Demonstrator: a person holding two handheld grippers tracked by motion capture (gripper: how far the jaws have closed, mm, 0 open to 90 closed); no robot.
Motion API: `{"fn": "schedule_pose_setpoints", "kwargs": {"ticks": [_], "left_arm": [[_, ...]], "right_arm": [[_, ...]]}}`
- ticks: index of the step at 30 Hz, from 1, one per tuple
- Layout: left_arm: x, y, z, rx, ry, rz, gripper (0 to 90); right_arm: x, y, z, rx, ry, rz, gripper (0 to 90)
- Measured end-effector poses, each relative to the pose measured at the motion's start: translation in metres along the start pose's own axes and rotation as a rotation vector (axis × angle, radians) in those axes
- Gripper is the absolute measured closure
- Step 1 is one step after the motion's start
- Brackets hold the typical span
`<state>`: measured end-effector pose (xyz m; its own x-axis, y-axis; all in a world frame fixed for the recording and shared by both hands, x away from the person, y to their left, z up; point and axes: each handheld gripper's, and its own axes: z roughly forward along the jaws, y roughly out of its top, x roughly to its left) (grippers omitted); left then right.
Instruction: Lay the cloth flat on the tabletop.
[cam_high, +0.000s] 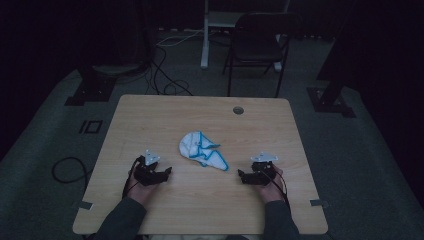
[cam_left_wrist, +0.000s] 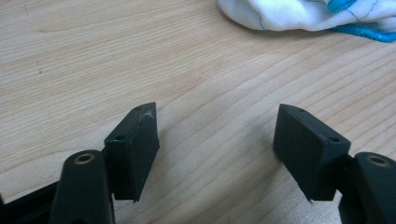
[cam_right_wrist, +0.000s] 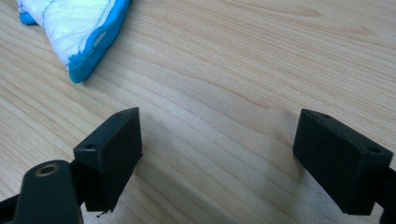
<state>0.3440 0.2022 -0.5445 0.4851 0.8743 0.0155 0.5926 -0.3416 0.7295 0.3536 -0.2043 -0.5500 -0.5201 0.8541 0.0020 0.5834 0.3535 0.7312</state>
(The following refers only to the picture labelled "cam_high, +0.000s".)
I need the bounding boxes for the black stand with base plate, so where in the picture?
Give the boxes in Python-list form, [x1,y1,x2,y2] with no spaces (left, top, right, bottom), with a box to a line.
[306,49,357,118]
[64,64,118,107]

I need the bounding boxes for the person's left hand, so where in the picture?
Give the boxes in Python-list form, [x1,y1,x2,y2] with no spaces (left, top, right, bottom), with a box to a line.
[125,164,159,208]

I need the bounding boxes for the grey round stand base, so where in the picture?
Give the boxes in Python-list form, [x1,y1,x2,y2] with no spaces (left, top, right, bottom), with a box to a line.
[93,63,145,76]

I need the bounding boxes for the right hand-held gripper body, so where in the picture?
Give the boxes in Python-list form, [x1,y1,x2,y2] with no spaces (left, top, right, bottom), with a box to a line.
[249,152,279,187]

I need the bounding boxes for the black folding chair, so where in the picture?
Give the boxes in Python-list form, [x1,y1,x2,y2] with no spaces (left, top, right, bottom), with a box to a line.
[222,12,303,98]

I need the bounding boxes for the person's right hand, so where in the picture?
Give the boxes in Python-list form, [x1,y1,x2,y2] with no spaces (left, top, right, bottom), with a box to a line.
[255,164,286,205]

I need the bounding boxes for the black tangled floor cables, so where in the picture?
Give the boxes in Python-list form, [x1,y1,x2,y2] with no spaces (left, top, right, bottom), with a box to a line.
[144,44,194,97]

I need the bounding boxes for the right hand-held gripper cable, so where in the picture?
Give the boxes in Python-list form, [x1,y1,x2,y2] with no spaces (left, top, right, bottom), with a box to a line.
[262,162,292,212]

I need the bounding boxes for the left hand-held gripper cable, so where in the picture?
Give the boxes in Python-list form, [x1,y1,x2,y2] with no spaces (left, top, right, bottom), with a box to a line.
[121,158,142,200]

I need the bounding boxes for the white floor cable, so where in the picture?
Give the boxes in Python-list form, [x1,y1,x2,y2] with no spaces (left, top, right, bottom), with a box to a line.
[155,29,205,48]

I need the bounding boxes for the hand-held gripper cable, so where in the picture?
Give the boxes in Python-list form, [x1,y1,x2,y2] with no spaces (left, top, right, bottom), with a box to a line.
[262,162,292,212]
[121,158,142,200]

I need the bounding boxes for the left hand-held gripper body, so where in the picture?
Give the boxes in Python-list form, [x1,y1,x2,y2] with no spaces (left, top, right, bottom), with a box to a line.
[133,149,165,187]

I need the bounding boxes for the white desk frame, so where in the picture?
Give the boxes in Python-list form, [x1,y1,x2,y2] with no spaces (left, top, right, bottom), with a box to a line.
[200,0,291,73]

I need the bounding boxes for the white cloth with blue edge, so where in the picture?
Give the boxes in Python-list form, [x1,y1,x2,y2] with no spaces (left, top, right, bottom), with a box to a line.
[178,130,230,172]

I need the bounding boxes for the black looped floor cable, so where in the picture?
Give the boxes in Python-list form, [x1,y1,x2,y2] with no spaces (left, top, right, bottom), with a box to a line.
[51,156,90,190]

